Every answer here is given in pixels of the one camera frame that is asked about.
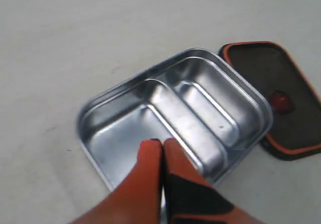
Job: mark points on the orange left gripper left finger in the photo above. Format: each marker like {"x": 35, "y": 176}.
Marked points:
{"x": 137, "y": 199}

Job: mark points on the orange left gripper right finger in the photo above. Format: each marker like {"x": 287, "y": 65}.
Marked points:
{"x": 190, "y": 198}

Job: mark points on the stainless steel lunch box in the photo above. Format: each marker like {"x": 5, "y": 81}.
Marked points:
{"x": 194, "y": 97}

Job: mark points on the dark transparent lunch box lid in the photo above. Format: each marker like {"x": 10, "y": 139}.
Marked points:
{"x": 295, "y": 132}

